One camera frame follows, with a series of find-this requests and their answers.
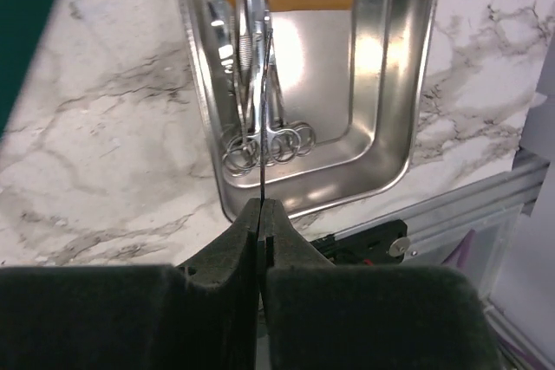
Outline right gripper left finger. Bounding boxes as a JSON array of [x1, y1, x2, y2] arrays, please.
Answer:
[[1, 199, 261, 369]]

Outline green surgical cloth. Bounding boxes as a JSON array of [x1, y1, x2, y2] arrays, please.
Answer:
[[1, 0, 55, 128]]

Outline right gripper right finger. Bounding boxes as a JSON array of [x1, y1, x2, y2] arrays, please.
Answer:
[[258, 199, 501, 369]]

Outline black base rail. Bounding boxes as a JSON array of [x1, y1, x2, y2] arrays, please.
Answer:
[[311, 219, 411, 265]]

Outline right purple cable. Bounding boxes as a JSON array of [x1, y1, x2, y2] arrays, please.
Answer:
[[441, 229, 478, 267]]

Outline aluminium extrusion rail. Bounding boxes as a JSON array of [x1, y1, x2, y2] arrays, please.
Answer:
[[335, 153, 550, 298]]

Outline stainless steel tray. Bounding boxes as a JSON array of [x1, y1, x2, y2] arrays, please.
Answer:
[[178, 0, 436, 219]]

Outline steel hemostat clamp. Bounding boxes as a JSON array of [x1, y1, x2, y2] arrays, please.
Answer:
[[222, 0, 317, 177]]

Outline steel scalpel handle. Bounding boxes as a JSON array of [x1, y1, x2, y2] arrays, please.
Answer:
[[258, 16, 272, 202]]

